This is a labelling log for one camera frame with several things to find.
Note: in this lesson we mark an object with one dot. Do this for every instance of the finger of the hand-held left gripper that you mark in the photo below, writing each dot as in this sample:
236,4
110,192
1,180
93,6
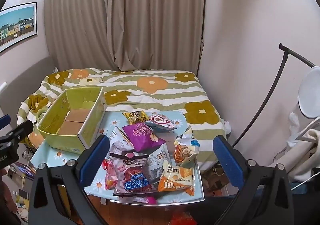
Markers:
3,122
20,131

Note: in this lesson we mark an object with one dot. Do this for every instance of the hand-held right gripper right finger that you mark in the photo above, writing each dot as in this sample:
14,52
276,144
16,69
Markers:
228,160

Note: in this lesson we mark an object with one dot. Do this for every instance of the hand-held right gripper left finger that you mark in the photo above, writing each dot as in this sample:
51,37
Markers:
93,157

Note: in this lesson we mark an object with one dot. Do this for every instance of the pink snack packet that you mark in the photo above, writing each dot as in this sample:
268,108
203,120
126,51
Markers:
145,200
110,177

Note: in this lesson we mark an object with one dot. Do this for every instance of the white printed snack packet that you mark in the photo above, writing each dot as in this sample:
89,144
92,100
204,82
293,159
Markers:
118,143

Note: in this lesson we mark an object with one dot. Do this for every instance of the green fabric storage box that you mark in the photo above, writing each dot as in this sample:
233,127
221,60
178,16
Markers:
57,140

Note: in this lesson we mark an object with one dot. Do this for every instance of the maroon blue snack packet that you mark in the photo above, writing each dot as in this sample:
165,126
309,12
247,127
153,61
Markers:
132,175

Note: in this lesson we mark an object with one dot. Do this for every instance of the beige cracker snack packet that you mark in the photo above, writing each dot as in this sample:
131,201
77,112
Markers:
185,151

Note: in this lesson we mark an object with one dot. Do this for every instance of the orange cake snack packet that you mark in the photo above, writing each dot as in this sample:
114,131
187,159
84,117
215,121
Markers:
175,177

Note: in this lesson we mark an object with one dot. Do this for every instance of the grey white snack packet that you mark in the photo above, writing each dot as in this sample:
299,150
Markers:
157,162

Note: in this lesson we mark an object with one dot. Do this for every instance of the brown cardboard box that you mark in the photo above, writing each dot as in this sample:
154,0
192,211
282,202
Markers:
215,180

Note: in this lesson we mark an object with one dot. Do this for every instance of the purple snack packet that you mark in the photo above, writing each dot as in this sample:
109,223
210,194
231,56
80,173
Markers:
140,137

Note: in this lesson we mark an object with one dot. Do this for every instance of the gold snack packet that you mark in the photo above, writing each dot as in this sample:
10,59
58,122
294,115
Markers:
136,116

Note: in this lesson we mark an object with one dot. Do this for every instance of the daisy print tablecloth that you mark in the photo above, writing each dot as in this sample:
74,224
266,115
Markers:
170,138

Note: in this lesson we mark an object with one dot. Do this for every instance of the red plastic bag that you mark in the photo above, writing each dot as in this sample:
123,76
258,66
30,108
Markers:
182,218

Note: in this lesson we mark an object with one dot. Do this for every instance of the white red snack packet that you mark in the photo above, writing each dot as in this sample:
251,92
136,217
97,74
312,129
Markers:
160,121

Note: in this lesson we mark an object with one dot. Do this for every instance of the white cloth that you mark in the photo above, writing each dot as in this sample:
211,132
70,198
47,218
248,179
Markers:
307,155

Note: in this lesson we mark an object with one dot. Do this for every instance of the floral striped blanket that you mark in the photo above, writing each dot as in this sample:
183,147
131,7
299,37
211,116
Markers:
150,95

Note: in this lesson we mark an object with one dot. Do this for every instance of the white round lamp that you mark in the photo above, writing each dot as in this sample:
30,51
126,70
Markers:
310,90

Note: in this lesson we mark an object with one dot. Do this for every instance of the black curved lamp stand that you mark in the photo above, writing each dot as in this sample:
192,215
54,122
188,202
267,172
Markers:
283,64

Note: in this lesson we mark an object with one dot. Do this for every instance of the beige curtain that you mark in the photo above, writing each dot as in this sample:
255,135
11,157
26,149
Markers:
125,14

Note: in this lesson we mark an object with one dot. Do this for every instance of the wall poster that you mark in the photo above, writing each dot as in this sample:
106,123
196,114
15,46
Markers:
17,27

